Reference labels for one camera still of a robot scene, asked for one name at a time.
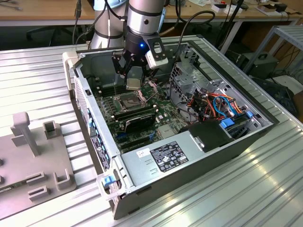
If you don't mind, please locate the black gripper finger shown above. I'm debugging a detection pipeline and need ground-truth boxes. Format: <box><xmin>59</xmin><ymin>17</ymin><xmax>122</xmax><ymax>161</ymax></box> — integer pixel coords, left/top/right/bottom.
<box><xmin>132</xmin><ymin>56</ymin><xmax>155</xmax><ymax>83</ymax></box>
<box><xmin>111</xmin><ymin>50</ymin><xmax>133</xmax><ymax>79</ymax></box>

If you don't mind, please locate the silver CPU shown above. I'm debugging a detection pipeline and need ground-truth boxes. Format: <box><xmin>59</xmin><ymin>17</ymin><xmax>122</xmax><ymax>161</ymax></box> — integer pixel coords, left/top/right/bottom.
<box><xmin>126</xmin><ymin>79</ymin><xmax>143</xmax><ymax>91</ymax></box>

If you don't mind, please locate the CPU socket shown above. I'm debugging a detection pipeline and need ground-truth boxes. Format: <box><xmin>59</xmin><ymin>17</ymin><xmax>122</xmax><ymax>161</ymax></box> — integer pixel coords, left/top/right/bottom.
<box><xmin>113</xmin><ymin>92</ymin><xmax>147</xmax><ymax>112</ymax></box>

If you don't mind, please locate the black RAM slot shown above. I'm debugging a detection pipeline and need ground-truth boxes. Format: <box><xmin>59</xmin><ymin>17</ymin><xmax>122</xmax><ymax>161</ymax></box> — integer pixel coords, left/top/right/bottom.
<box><xmin>98</xmin><ymin>85</ymin><xmax>128</xmax><ymax>94</ymax></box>
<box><xmin>96</xmin><ymin>81</ymin><xmax>127</xmax><ymax>90</ymax></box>

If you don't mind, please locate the metal drive cage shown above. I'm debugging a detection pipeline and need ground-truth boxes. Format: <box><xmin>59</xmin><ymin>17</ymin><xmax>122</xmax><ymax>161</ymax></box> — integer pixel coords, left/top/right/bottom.
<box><xmin>169</xmin><ymin>44</ymin><xmax>228</xmax><ymax>114</ymax></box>

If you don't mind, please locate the black RAM stick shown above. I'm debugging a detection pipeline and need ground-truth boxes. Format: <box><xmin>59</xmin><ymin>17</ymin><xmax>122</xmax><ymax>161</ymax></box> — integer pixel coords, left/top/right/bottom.
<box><xmin>111</xmin><ymin>108</ymin><xmax>159</xmax><ymax>121</ymax></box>

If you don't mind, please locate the green motherboard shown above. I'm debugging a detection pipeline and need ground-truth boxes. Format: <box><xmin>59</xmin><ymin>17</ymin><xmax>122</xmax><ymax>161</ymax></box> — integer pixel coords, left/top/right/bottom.
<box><xmin>91</xmin><ymin>78</ymin><xmax>190</xmax><ymax>154</ymax></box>

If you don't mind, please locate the black expansion card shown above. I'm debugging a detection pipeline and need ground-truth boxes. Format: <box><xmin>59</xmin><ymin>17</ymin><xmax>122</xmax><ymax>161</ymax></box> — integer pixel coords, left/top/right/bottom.
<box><xmin>124</xmin><ymin>113</ymin><xmax>157</xmax><ymax>133</ymax></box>

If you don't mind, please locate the silver chipset heatsink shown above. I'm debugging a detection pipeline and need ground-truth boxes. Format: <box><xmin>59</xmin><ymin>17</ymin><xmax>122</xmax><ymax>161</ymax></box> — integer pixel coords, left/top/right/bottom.
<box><xmin>157</xmin><ymin>125</ymin><xmax>175</xmax><ymax>139</ymax></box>

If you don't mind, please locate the black expansion slot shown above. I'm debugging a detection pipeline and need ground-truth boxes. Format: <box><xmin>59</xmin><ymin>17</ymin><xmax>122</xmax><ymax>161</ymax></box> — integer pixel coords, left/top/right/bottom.
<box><xmin>117</xmin><ymin>136</ymin><xmax>152</xmax><ymax>146</ymax></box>
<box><xmin>120</xmin><ymin>140</ymin><xmax>152</xmax><ymax>152</ymax></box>

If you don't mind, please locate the black plastic air shroud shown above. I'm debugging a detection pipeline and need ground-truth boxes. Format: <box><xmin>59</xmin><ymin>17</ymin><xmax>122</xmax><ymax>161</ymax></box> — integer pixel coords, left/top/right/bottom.
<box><xmin>178</xmin><ymin>119</ymin><xmax>235</xmax><ymax>153</ymax></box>

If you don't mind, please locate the white box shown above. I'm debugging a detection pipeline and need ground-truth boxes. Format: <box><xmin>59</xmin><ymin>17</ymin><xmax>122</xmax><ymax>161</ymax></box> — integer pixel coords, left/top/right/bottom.
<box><xmin>211</xmin><ymin>3</ymin><xmax>243</xmax><ymax>14</ymax></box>

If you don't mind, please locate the blue disk carrier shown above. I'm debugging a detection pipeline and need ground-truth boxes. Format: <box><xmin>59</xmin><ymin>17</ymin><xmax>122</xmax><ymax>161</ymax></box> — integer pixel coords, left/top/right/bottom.
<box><xmin>219</xmin><ymin>118</ymin><xmax>235</xmax><ymax>130</ymax></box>

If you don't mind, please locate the silver power supply unit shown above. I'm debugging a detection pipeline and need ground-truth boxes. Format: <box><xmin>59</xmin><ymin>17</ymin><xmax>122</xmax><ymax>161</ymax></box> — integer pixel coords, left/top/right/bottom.
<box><xmin>119</xmin><ymin>131</ymin><xmax>206</xmax><ymax>189</ymax></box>

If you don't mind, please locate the wooden desk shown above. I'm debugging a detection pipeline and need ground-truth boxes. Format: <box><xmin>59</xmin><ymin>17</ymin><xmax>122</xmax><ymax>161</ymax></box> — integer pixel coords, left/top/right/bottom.
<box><xmin>0</xmin><ymin>0</ymin><xmax>303</xmax><ymax>27</ymax></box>

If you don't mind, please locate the blue case latch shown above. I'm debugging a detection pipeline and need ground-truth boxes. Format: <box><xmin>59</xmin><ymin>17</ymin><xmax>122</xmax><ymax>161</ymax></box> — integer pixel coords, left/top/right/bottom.
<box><xmin>101</xmin><ymin>175</ymin><xmax>114</xmax><ymax>186</ymax></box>

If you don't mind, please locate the metal disk bay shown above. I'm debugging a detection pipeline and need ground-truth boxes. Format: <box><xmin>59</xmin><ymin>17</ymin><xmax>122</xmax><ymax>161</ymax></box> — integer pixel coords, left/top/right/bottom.
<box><xmin>222</xmin><ymin>111</ymin><xmax>272</xmax><ymax>141</ymax></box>

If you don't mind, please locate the open grey PC case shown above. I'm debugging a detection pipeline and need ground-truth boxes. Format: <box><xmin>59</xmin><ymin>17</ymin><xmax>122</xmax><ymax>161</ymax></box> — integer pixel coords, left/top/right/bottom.
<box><xmin>62</xmin><ymin>41</ymin><xmax>280</xmax><ymax>220</ymax></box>

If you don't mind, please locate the grey parts rack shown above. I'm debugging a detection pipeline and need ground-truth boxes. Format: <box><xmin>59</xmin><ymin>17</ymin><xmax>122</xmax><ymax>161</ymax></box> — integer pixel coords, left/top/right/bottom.
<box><xmin>0</xmin><ymin>112</ymin><xmax>78</xmax><ymax>220</ymax></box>

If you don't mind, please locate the brown cardboard box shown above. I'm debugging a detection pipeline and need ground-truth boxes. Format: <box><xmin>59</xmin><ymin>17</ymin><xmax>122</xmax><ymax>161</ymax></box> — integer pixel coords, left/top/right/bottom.
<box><xmin>255</xmin><ymin>3</ymin><xmax>288</xmax><ymax>16</ymax></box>

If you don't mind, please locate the green RAM stick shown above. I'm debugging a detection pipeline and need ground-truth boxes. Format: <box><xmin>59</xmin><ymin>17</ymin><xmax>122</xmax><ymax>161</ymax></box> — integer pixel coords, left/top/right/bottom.
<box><xmin>0</xmin><ymin>182</ymin><xmax>27</xmax><ymax>194</ymax></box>

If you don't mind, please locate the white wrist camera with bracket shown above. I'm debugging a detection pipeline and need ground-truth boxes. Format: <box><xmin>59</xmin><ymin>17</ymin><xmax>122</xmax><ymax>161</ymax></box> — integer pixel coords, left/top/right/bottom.
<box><xmin>144</xmin><ymin>35</ymin><xmax>169</xmax><ymax>70</ymax></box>

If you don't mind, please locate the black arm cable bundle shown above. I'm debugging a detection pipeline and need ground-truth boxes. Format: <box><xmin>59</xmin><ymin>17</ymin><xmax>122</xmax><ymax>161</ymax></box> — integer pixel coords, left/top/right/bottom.
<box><xmin>72</xmin><ymin>0</ymin><xmax>216</xmax><ymax>48</ymax></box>

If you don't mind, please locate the orange power wire bundle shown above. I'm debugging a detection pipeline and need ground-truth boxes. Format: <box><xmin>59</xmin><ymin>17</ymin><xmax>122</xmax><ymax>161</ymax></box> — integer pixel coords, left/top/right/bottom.
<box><xmin>187</xmin><ymin>93</ymin><xmax>215</xmax><ymax>122</ymax></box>

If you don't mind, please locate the blue data wire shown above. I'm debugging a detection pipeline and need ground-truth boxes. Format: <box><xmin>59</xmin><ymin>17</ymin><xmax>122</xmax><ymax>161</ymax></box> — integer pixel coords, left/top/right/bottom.
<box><xmin>212</xmin><ymin>94</ymin><xmax>237</xmax><ymax>118</ymax></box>

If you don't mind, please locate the metal slat shelf frame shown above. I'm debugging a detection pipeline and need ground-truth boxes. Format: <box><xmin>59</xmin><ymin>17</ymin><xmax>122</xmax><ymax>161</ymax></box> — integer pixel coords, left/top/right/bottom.
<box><xmin>242</xmin><ymin>25</ymin><xmax>303</xmax><ymax>75</ymax></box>

